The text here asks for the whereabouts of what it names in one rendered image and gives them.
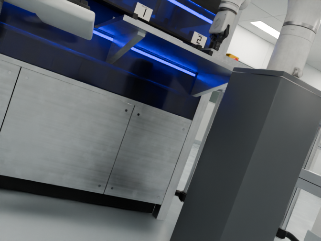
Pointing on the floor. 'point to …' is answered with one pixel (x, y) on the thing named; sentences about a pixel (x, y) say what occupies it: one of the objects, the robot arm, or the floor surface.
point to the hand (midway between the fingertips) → (214, 47)
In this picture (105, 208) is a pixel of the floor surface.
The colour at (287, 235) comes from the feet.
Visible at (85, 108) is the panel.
